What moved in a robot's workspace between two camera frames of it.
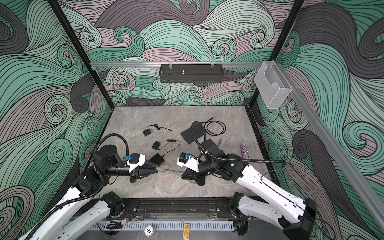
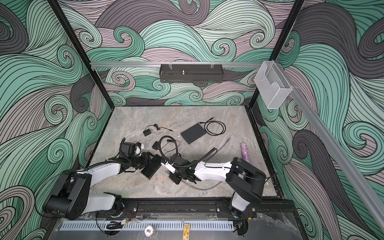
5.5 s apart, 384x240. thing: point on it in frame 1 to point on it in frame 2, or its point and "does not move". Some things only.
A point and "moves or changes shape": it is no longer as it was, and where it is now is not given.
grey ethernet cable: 177,171 moves or changes shape
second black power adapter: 147,131 does not move
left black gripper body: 133,177 to 142,160
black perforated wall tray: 189,73 does not move
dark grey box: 188,134 does not move
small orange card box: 186,229 does not move
